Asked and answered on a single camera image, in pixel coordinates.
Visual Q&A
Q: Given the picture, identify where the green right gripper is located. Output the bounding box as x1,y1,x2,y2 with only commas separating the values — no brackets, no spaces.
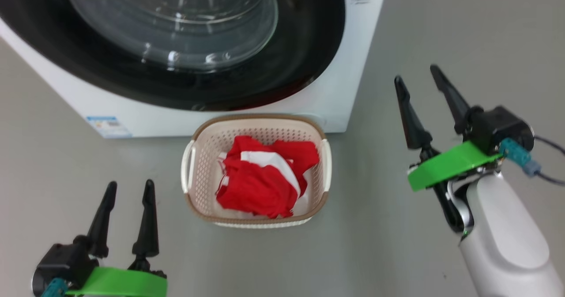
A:
394,65,502,192

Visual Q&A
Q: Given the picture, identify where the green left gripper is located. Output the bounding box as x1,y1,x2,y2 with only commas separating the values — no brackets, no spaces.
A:
66,180,168,297

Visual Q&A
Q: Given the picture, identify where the red and white garment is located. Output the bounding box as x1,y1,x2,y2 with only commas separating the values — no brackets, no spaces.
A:
215,135,320,219

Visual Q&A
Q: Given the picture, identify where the black round washer door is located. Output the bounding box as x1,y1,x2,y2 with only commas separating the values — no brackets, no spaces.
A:
0,0,346,111

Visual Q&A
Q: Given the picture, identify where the white washing machine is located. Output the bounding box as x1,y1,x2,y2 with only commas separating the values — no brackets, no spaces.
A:
0,0,390,139

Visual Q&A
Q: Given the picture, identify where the cream perforated laundry basket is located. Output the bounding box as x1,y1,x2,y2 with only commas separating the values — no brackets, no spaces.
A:
181,114,332,229

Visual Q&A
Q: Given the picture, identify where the blue energy label sticker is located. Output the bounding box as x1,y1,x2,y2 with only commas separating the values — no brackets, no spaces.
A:
85,116,133,139

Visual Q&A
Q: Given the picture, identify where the black cable with teal connector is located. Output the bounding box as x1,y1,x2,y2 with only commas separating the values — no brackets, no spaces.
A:
501,136,565,186
41,277,69,297

